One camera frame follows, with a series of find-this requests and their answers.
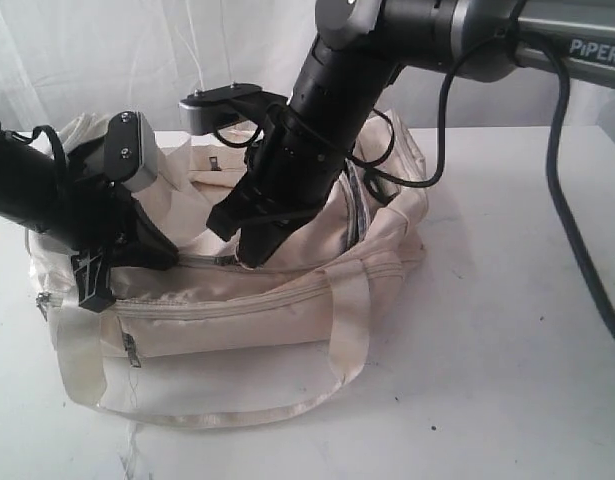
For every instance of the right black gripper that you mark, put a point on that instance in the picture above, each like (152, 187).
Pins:
(289, 175)

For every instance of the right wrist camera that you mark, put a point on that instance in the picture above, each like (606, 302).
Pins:
(204, 111)

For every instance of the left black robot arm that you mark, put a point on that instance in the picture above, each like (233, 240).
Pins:
(35, 183)

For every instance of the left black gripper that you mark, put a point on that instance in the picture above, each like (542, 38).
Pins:
(111, 230)

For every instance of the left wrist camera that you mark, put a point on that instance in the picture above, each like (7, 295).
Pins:
(130, 151)

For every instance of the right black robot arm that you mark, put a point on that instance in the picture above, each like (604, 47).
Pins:
(361, 47)

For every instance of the white background curtain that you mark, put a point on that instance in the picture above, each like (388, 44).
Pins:
(59, 59)

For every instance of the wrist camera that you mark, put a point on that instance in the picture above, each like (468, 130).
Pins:
(204, 111)
(130, 151)

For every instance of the cream white duffel bag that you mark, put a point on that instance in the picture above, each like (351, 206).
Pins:
(328, 282)

